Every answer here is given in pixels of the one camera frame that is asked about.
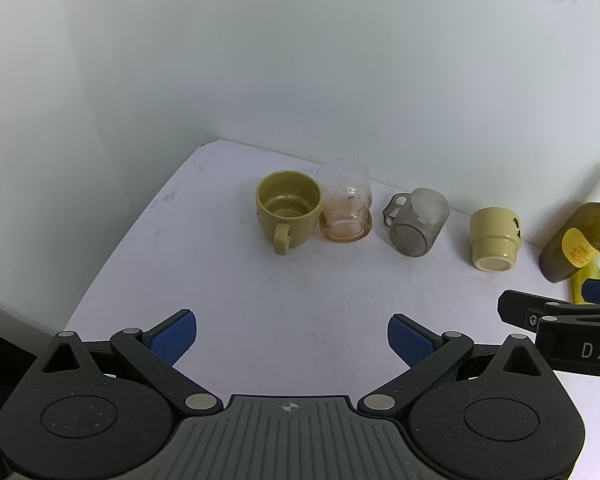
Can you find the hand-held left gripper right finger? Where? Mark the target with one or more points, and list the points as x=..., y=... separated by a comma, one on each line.
x=410, y=344

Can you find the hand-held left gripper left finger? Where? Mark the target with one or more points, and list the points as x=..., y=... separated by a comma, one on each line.
x=172, y=339

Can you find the cream ceramic cup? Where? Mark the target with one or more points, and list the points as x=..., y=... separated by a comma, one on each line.
x=495, y=240

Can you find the grey transparent cup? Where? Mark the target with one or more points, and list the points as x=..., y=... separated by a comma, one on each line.
x=415, y=230

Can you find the clear orange-tinted glass cup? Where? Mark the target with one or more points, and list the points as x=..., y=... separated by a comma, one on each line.
x=347, y=210

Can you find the yellow-green object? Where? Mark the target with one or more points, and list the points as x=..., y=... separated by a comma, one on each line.
x=587, y=277

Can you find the olive bottle with yellow label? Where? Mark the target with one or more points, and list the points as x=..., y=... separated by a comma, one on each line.
x=575, y=250

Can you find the olive yellow mug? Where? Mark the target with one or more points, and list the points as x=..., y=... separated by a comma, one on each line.
x=287, y=210

